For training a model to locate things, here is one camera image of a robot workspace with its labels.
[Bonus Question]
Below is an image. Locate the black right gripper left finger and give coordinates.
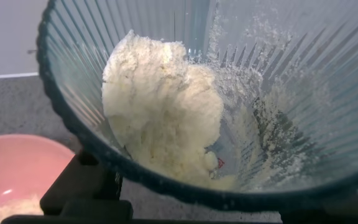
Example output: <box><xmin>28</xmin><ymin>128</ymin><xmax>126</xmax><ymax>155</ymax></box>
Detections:
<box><xmin>39</xmin><ymin>151</ymin><xmax>133</xmax><ymax>218</ymax></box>

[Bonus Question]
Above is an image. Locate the pink plastic bowl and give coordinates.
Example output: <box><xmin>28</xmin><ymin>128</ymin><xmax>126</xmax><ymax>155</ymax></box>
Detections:
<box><xmin>0</xmin><ymin>133</ymin><xmax>76</xmax><ymax>224</ymax></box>

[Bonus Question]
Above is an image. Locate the ribbed translucent teal cup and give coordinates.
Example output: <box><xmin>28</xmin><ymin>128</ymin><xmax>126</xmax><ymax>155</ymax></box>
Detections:
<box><xmin>35</xmin><ymin>0</ymin><xmax>358</xmax><ymax>213</ymax></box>

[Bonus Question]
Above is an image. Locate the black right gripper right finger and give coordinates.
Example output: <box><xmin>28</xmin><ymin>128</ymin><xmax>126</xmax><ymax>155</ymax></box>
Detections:
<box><xmin>278</xmin><ymin>191</ymin><xmax>358</xmax><ymax>224</ymax></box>

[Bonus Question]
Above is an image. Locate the pale yellow powder heap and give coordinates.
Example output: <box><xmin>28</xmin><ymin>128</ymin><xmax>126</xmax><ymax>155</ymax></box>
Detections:
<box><xmin>101</xmin><ymin>29</ymin><xmax>239</xmax><ymax>191</ymax></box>
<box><xmin>0</xmin><ymin>194</ymin><xmax>45</xmax><ymax>224</ymax></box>

